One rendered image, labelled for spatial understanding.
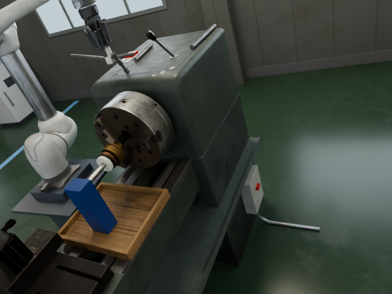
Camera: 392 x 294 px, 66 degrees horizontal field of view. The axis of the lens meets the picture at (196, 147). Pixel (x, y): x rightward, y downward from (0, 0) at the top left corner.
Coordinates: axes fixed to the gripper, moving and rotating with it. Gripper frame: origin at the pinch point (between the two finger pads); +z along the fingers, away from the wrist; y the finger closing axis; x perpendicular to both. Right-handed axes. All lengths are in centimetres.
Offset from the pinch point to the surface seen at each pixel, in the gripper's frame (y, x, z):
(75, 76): -231, -308, 98
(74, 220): 53, -4, 47
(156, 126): 20.3, 27.1, 23.6
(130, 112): 23.2, 20.7, 14.9
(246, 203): -19, 36, 108
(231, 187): -6, 37, 82
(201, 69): -14.6, 34.0, 17.0
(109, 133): 27.9, 10.0, 21.2
